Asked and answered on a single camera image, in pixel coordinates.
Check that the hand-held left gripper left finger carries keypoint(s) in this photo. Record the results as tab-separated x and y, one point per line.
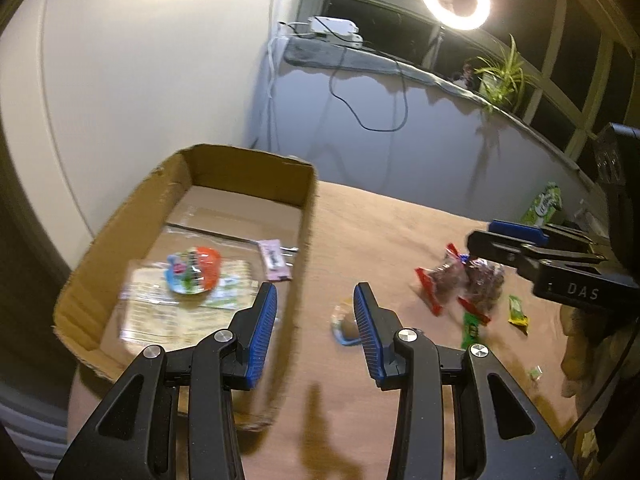
262	330

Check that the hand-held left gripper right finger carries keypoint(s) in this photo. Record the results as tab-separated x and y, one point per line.
367	330

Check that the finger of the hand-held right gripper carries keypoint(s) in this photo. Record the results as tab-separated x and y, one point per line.
515	230
500	252

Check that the red-trimmed clear snack bag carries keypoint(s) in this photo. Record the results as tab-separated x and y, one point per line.
482	282
442	280

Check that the yellow snack packet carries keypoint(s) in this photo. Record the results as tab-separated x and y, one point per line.
518	315

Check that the cardboard box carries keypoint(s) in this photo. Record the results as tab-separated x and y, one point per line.
250	175

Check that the person's right hand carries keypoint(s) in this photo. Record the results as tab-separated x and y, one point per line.
580	360

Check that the green and white snack bag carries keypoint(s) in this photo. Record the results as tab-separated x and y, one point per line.
542	205

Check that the pink snack packet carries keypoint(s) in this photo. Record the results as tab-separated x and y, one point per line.
274	260

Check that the green snack packet with print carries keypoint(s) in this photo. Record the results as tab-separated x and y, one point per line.
470	330

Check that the egg-shaped toy candy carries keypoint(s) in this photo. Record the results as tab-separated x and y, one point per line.
195	267

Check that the small green wrapped candy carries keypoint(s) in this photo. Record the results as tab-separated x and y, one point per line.
536	372

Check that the large clear cracker packet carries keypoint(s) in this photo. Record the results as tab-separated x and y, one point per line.
150	310

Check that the potted green plant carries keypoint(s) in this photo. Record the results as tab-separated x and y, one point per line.
505	80

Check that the small figurine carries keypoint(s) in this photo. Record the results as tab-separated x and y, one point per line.
464	74

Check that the grey fleece cloth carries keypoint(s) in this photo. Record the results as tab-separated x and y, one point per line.
350	57

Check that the window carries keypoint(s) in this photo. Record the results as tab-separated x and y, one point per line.
380	15

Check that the white electronic device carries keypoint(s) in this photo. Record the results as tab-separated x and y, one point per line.
332	27

